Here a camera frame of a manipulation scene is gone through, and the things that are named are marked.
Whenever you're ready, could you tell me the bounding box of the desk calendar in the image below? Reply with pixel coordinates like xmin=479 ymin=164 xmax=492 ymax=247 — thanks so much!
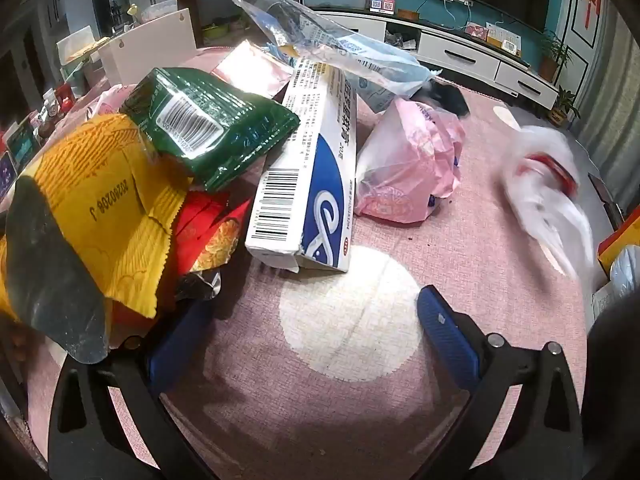
xmin=485 ymin=22 xmax=523 ymax=58

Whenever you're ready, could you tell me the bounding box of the pink printed plastic bag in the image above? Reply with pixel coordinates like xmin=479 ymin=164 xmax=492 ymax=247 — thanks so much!
xmin=355 ymin=97 xmax=466 ymax=224

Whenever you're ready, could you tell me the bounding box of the white plastic bag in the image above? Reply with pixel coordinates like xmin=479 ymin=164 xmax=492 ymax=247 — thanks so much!
xmin=502 ymin=125 xmax=596 ymax=278

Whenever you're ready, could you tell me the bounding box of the yellow snack wrapper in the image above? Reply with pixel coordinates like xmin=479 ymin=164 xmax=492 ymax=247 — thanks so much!
xmin=0 ymin=112 xmax=193 ymax=363

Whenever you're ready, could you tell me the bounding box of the pink dotted tablecloth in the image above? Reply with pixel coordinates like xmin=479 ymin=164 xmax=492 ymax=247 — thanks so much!
xmin=15 ymin=45 xmax=611 ymax=480

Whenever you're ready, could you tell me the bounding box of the orange box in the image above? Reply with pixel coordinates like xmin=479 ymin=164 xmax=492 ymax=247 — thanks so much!
xmin=597 ymin=215 xmax=640 ymax=271

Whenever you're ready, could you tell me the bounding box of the potted plant terracotta pot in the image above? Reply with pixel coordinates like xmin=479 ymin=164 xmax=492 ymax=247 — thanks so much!
xmin=537 ymin=30 xmax=576 ymax=83

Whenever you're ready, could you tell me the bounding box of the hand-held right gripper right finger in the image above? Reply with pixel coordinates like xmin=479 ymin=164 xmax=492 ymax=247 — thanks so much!
xmin=416 ymin=285 xmax=583 ymax=480

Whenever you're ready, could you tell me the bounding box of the pink foil packet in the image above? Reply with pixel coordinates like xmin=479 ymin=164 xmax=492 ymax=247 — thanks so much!
xmin=210 ymin=40 xmax=293 ymax=98

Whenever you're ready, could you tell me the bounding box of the clear plastic wrapper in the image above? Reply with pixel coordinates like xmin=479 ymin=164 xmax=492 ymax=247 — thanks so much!
xmin=200 ymin=0 xmax=436 ymax=111

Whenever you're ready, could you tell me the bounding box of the white blue medicine box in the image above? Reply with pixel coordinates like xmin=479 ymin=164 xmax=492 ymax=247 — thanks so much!
xmin=245 ymin=57 xmax=358 ymax=273

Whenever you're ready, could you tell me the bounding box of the potted plant yellow pot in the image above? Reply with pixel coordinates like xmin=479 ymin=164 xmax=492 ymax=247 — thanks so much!
xmin=547 ymin=87 xmax=581 ymax=126

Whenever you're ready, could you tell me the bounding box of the red snack packet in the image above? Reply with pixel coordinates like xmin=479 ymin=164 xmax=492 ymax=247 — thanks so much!
xmin=107 ymin=192 xmax=253 ymax=351

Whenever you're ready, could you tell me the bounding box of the white television cabinet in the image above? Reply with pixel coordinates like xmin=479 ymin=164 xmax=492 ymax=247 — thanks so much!
xmin=300 ymin=7 xmax=561 ymax=111

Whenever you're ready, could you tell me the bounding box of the grey curtain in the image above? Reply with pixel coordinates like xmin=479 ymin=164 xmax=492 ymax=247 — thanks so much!
xmin=565 ymin=10 xmax=640 ymax=181

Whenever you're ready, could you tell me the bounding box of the green snack packet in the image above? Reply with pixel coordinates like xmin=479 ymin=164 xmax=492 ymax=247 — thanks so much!
xmin=119 ymin=67 xmax=301 ymax=192

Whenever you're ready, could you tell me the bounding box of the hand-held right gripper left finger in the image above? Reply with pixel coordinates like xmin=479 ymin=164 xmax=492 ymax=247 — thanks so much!
xmin=47 ymin=300 xmax=221 ymax=480

